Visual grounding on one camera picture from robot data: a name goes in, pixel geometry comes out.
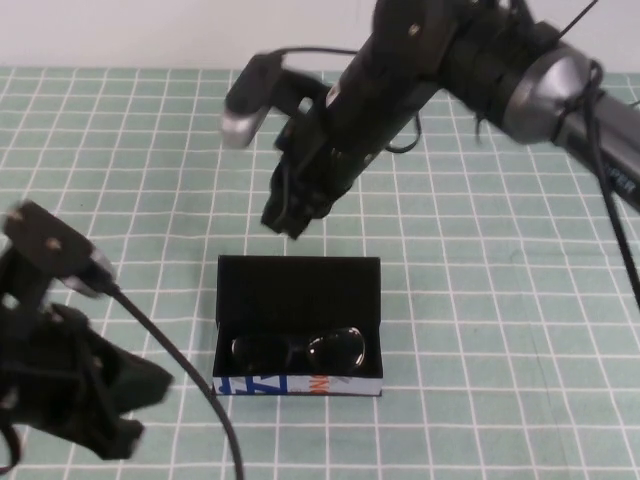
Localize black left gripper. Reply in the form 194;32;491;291
0;244;175;462

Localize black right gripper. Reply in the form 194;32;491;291
259;0;462;242

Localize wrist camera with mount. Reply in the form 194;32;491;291
2;199;117;299
221;51;332;150

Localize black framed glasses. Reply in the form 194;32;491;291
230;324;367;376

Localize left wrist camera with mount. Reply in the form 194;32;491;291
2;199;117;299

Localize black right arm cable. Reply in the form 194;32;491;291
549;58;640;304

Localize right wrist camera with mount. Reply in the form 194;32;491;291
221;51;332;150

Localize black left camera cable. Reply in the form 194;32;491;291
102;279;247;480

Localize black printed glasses case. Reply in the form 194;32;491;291
212;254;385;399

